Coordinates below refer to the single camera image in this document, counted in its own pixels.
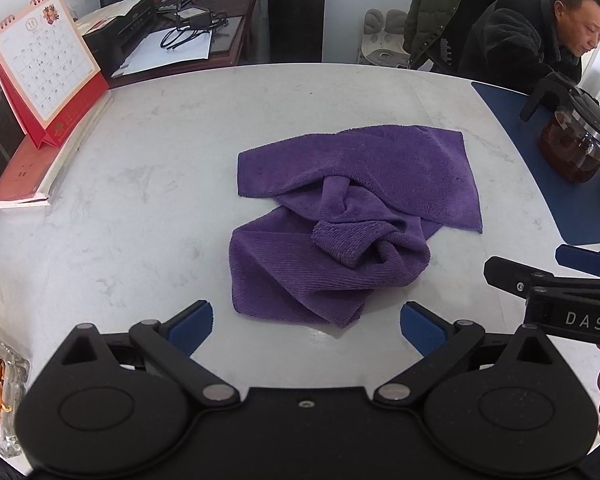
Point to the black printer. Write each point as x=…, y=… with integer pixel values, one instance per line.
x=125, y=30

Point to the green padded jacket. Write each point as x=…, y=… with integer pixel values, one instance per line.
x=445, y=5

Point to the purple towel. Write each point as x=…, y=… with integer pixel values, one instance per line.
x=380, y=175

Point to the red desk calendar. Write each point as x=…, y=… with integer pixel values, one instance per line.
x=45, y=65

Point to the black office chair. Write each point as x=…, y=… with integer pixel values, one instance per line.
x=442, y=55

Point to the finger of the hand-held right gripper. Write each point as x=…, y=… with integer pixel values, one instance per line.
x=510, y=275
x=580, y=259

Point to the black water dispenser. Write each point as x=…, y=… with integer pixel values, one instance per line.
x=295, y=25

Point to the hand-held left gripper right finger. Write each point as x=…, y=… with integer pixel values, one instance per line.
x=420, y=331

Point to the glass ashtray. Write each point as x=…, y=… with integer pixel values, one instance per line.
x=10, y=410

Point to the red books stack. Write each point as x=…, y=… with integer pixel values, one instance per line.
x=25, y=170

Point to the dark wooden desk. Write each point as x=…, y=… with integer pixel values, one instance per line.
x=240, y=10

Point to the blue desk mat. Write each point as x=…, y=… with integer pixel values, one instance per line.
x=520, y=160

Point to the glass teapot with black lid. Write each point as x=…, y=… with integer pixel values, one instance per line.
x=570, y=145

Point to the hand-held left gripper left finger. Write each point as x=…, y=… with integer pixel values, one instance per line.
x=194, y=327

